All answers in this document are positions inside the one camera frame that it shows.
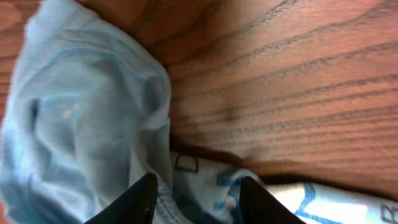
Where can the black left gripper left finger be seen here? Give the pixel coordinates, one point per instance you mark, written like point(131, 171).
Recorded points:
point(135, 206)

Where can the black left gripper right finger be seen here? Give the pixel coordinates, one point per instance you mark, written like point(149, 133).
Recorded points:
point(258, 206)

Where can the light blue printed t-shirt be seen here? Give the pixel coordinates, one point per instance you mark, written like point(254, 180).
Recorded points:
point(299, 95)

